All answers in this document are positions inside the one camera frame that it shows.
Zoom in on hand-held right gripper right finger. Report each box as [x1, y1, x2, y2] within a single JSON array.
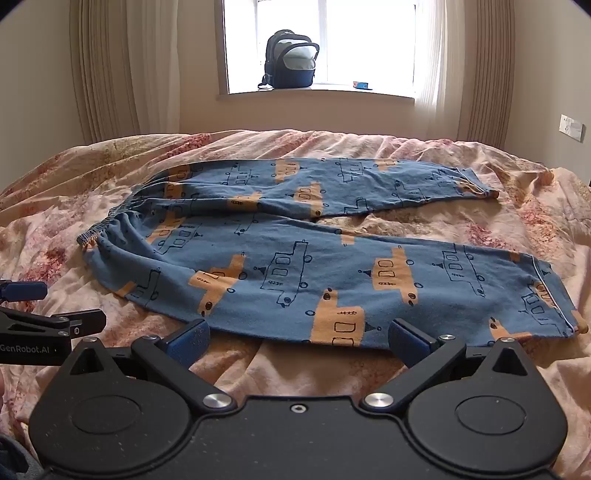
[[359, 318, 533, 412]]

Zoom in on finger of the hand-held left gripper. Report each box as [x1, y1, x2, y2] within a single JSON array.
[[0, 280, 48, 304], [0, 307, 107, 341]]

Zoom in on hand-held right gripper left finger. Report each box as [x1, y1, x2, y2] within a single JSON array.
[[68, 318, 232, 415]]

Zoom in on blue pants with orange print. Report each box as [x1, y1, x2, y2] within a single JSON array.
[[76, 157, 591, 348]]

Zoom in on floral pink bed blanket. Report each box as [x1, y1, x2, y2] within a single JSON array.
[[0, 129, 591, 480]]

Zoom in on beige curtain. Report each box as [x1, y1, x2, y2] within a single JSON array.
[[69, 0, 140, 145], [456, 0, 516, 149]]

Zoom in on white sheer curtain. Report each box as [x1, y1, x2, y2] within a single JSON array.
[[412, 0, 463, 136], [124, 0, 182, 136]]

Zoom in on window sill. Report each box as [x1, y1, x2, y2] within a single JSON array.
[[216, 86, 416, 106]]

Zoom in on dark blue backpack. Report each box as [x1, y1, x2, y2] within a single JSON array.
[[257, 30, 321, 90]]

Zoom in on white framed window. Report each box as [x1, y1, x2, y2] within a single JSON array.
[[223, 0, 419, 95]]

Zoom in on white wall socket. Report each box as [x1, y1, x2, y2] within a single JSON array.
[[559, 113, 585, 140]]

